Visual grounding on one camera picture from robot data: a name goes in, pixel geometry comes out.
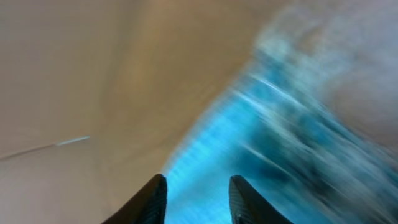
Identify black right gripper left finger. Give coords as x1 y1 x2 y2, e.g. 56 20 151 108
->
103 174 167 224

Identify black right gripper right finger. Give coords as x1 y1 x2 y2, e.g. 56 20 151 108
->
229 175 292 224

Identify light blue denim jeans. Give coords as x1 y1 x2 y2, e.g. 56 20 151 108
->
165 1 397 223

